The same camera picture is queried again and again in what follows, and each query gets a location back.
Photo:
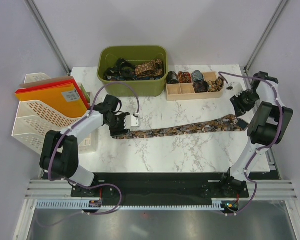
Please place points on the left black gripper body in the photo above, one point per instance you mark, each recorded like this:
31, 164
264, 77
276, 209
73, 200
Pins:
116, 126

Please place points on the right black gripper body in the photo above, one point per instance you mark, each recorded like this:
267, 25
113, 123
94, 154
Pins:
246, 100

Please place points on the brown cat pattern tie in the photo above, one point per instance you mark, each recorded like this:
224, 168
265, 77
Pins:
228, 123

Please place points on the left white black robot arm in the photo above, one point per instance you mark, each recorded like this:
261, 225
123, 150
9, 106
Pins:
60, 152

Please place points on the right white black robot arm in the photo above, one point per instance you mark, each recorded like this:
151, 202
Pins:
265, 130

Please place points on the black ties in bin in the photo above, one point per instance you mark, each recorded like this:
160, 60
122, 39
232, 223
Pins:
122, 71

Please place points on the brown patterned loose tie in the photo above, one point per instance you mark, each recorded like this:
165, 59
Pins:
216, 85

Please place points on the dark patterned rolled tie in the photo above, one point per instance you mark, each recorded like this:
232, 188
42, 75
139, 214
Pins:
200, 86

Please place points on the grey blue rolled tie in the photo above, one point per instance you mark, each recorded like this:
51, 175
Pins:
197, 76

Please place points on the orange folder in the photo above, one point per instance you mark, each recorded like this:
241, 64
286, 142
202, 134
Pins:
65, 99

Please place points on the wooden compartment tray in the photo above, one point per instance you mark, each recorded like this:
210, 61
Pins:
185, 92

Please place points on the red folder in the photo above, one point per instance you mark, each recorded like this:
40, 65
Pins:
53, 83

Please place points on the olive green plastic bin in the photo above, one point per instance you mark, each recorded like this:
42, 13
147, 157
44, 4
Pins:
138, 54

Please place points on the red patterned rolled tie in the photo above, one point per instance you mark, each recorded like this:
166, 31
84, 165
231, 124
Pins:
184, 77

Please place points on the brown patterned tie in bin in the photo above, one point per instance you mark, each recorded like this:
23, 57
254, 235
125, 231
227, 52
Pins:
153, 68

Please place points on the black rolled tie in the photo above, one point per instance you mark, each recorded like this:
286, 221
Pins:
172, 78

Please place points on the white plastic file rack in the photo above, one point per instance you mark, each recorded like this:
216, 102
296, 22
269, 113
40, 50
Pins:
35, 118

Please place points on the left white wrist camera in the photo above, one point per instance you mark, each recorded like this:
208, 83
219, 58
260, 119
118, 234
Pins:
131, 122

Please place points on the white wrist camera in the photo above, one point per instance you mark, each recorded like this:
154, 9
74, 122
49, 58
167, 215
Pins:
234, 89
131, 122

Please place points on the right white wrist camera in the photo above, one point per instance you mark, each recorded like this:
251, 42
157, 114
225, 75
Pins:
234, 89

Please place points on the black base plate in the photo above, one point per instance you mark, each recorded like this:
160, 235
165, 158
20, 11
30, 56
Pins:
155, 188

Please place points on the right aluminium corner post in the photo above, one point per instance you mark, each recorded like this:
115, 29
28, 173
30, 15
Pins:
266, 34

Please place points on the aluminium corner post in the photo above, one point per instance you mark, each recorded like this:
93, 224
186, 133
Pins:
266, 34
48, 35

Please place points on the white slotted cable duct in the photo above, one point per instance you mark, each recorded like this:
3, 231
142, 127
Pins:
88, 204

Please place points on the aluminium rail frame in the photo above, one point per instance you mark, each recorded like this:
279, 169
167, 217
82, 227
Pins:
267, 190

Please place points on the left aluminium corner post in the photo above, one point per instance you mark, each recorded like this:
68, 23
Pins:
48, 35

